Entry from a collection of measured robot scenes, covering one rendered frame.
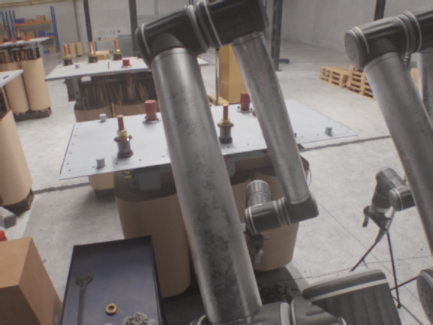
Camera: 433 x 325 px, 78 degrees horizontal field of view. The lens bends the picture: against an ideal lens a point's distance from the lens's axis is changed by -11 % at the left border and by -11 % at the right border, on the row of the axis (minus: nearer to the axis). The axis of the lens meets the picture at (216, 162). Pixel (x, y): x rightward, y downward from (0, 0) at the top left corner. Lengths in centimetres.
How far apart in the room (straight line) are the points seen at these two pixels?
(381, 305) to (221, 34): 75
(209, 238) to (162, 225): 115
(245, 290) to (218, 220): 17
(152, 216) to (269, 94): 110
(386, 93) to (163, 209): 127
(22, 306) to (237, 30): 161
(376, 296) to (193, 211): 43
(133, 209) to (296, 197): 97
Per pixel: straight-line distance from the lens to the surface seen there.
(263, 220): 114
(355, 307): 67
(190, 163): 70
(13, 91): 726
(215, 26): 84
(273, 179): 191
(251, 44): 87
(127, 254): 167
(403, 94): 104
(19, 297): 175
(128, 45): 1348
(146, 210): 173
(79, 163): 156
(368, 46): 109
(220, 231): 67
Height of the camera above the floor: 202
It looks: 28 degrees down
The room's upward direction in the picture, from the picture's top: straight up
